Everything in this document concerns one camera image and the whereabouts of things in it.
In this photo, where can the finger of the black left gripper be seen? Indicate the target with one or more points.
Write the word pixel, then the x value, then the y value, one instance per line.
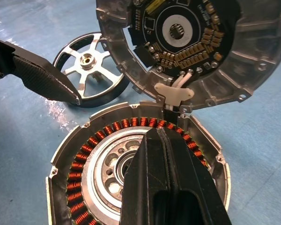
pixel 37 72

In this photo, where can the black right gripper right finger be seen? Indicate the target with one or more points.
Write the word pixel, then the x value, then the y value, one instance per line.
pixel 192 187

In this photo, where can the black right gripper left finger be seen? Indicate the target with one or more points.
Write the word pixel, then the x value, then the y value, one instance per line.
pixel 145 187

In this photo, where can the silver spoked rotor black rim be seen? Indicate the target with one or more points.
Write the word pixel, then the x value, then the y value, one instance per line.
pixel 87 61

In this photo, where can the silver motor housing copper windings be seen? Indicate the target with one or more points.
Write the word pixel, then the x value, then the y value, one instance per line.
pixel 96 164

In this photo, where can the silver motor lid circuit board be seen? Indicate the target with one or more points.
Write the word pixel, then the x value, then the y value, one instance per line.
pixel 236 70

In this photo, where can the white plastic hinge bracket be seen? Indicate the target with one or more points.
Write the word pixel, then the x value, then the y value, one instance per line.
pixel 175 92

